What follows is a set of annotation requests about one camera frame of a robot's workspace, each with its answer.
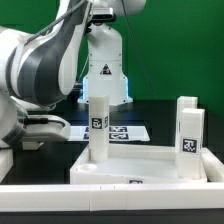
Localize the white L-shaped obstacle fence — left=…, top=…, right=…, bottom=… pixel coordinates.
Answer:
left=0, top=148, right=224, bottom=212

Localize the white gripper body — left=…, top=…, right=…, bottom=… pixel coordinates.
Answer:
left=22, top=115, right=71, bottom=142

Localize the fiducial marker sheet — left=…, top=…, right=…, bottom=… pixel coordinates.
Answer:
left=69, top=126, right=150, bottom=141

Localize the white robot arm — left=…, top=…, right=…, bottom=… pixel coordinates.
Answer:
left=0, top=0, right=146, bottom=148

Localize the white desk tabletop panel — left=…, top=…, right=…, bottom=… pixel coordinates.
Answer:
left=70, top=144, right=207, bottom=184

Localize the mounted depth camera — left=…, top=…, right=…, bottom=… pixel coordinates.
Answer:
left=90, top=8, right=116, bottom=23

